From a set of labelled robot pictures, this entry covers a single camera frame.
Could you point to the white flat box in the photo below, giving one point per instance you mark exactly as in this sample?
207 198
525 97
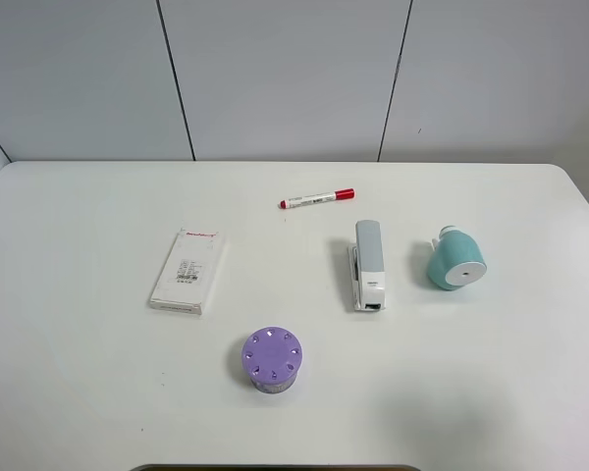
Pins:
185 281

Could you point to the teal pencil sharpener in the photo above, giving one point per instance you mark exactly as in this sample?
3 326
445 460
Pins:
456 260

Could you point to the red and white marker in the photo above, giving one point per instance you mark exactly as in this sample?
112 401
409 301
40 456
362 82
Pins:
300 201

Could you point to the white and grey stapler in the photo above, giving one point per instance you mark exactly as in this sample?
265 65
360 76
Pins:
367 270

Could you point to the purple round container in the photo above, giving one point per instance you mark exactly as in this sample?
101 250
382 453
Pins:
271 358

